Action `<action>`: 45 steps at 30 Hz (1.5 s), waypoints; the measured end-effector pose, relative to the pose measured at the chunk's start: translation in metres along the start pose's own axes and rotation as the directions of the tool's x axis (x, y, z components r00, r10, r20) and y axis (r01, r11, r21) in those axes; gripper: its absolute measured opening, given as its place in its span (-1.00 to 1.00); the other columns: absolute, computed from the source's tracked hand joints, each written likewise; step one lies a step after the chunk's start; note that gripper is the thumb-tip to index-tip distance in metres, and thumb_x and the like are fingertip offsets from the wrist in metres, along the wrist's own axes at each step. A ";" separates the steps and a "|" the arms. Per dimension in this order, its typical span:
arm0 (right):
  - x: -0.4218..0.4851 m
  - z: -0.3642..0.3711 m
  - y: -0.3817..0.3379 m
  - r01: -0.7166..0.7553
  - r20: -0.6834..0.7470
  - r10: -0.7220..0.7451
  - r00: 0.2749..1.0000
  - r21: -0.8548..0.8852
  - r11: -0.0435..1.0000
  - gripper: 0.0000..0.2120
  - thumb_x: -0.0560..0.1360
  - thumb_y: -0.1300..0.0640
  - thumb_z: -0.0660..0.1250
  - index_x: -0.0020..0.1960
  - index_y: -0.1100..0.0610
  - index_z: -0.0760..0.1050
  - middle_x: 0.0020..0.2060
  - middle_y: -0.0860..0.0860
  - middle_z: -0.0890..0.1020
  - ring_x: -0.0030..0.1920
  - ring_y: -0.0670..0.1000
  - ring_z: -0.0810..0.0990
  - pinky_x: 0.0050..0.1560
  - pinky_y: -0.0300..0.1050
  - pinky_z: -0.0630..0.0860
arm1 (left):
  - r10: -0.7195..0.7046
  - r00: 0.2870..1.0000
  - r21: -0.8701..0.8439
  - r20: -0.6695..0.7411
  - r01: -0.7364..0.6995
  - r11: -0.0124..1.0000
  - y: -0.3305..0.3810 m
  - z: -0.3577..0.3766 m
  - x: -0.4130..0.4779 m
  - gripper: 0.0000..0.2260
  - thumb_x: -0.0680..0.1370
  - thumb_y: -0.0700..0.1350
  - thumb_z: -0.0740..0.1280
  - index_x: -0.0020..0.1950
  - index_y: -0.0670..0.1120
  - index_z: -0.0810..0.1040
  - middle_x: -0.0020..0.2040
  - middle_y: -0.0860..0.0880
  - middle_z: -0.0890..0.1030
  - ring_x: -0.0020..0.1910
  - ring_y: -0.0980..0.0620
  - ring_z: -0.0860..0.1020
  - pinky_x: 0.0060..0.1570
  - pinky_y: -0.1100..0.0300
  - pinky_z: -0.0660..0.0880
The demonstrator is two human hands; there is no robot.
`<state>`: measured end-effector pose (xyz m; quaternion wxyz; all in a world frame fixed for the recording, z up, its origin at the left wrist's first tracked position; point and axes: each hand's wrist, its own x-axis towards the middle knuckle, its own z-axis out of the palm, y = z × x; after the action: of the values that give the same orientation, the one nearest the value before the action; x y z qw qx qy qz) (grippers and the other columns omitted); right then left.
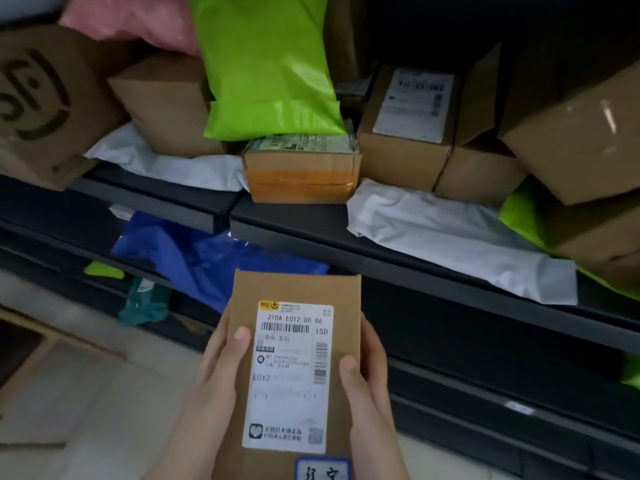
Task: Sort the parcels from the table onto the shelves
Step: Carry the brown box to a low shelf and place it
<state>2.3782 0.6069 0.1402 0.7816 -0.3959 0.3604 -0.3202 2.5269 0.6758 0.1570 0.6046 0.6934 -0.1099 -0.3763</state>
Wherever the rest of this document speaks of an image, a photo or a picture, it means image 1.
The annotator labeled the person's left hand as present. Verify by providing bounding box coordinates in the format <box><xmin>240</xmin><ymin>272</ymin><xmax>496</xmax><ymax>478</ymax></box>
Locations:
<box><xmin>179</xmin><ymin>308</ymin><xmax>252</xmax><ymax>431</ymax></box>

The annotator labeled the person's right hand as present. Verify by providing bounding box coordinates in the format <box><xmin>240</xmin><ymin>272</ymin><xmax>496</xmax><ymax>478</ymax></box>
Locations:
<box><xmin>339</xmin><ymin>314</ymin><xmax>402</xmax><ymax>446</ymax></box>

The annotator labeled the cardboard box with printed label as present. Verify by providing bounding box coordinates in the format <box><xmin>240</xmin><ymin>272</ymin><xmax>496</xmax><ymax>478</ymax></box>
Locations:
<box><xmin>212</xmin><ymin>269</ymin><xmax>362</xmax><ymax>480</ymax></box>

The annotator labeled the person's right forearm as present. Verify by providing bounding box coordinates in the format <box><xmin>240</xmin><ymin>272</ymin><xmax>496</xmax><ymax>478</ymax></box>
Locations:
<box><xmin>353</xmin><ymin>443</ymin><xmax>412</xmax><ymax>480</ymax></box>

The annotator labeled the person's left forearm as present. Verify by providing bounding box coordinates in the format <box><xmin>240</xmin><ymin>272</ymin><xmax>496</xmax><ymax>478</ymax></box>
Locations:
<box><xmin>144</xmin><ymin>418</ymin><xmax>222</xmax><ymax>480</ymax></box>

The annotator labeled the blue bordered white tag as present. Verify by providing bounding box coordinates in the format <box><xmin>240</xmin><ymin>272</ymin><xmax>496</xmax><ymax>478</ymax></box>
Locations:
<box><xmin>294</xmin><ymin>457</ymin><xmax>354</xmax><ymax>480</ymax></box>

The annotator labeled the blue mailer bag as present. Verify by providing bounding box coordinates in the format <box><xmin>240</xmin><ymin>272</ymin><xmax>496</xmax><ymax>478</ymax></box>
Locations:
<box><xmin>110</xmin><ymin>210</ymin><xmax>330</xmax><ymax>314</ymax></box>

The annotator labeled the teal mailer bag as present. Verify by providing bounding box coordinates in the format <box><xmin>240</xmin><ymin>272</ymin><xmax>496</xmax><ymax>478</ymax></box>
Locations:
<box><xmin>118</xmin><ymin>277</ymin><xmax>172</xmax><ymax>327</ymax></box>

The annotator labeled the black metal shelf unit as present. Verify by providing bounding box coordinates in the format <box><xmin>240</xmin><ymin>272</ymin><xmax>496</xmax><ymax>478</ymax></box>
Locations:
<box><xmin>0</xmin><ymin>162</ymin><xmax>640</xmax><ymax>480</ymax></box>

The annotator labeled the small green mailer bag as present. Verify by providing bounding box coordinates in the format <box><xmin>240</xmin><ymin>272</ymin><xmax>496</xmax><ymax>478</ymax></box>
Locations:
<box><xmin>83</xmin><ymin>261</ymin><xmax>126</xmax><ymax>281</ymax></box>

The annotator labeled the long white mailer bag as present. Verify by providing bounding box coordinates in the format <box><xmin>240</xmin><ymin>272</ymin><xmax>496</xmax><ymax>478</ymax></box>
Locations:
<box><xmin>346</xmin><ymin>178</ymin><xmax>579</xmax><ymax>306</ymax></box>

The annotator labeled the tape wrapped orange cardboard box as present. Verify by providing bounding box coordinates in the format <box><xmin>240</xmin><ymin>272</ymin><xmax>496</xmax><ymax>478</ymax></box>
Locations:
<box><xmin>242</xmin><ymin>134</ymin><xmax>362</xmax><ymax>205</ymax></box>

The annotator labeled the wooden pallet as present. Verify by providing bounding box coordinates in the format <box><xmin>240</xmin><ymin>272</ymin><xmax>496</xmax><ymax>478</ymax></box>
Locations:
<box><xmin>0</xmin><ymin>304</ymin><xmax>127</xmax><ymax>431</ymax></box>

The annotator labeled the crumpled white mailer bag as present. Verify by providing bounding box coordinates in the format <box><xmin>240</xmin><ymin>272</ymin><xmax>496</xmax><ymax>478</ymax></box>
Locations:
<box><xmin>84</xmin><ymin>123</ymin><xmax>250</xmax><ymax>192</ymax></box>

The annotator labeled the flat green mailer bag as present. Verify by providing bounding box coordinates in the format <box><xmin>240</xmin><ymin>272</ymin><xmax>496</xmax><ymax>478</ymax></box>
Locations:
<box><xmin>498</xmin><ymin>179</ymin><xmax>640</xmax><ymax>301</ymax></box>

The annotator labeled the cardboard box with white label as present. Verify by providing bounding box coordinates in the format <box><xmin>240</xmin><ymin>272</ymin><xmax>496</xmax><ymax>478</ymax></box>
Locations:
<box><xmin>357</xmin><ymin>65</ymin><xmax>459</xmax><ymax>192</ymax></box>

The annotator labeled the small plain cardboard box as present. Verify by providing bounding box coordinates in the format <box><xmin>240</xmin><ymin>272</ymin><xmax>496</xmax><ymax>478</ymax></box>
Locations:
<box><xmin>434</xmin><ymin>139</ymin><xmax>529</xmax><ymax>208</ymax></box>

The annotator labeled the plain brown cardboard box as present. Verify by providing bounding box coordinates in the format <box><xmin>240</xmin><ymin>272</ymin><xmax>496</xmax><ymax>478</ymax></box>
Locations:
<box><xmin>107</xmin><ymin>54</ymin><xmax>227</xmax><ymax>158</ymax></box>

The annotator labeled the green plastic bag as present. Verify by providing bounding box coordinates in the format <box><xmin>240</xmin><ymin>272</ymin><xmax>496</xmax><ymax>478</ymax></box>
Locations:
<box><xmin>621</xmin><ymin>353</ymin><xmax>640</xmax><ymax>391</ymax></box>

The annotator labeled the dark brown cardboard box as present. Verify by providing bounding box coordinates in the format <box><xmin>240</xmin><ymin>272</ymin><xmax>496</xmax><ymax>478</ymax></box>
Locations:
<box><xmin>544</xmin><ymin>194</ymin><xmax>640</xmax><ymax>289</ymax></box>

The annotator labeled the large bright green mailer bag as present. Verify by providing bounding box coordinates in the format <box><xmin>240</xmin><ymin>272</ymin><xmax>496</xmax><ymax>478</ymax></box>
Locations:
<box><xmin>187</xmin><ymin>0</ymin><xmax>348</xmax><ymax>142</ymax></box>

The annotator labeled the upright cardboard box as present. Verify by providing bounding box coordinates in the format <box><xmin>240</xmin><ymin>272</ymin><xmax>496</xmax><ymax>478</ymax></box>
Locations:
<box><xmin>454</xmin><ymin>42</ymin><xmax>504</xmax><ymax>146</ymax></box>

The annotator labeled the cardboard box with face print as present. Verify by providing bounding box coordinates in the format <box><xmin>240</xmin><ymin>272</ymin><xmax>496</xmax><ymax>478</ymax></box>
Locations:
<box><xmin>0</xmin><ymin>24</ymin><xmax>127</xmax><ymax>191</ymax></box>

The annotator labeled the large taped cardboard box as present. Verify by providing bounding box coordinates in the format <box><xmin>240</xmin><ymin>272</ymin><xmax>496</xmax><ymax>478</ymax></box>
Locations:
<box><xmin>499</xmin><ymin>44</ymin><xmax>640</xmax><ymax>206</ymax></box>

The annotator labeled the tall cardboard box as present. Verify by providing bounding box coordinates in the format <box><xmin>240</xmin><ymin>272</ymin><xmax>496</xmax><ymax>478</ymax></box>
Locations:
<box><xmin>324</xmin><ymin>0</ymin><xmax>372</xmax><ymax>81</ymax></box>

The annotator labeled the pink mailer bag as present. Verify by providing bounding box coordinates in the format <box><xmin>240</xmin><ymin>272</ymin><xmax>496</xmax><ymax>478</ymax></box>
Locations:
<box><xmin>59</xmin><ymin>0</ymin><xmax>202</xmax><ymax>57</ymax></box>

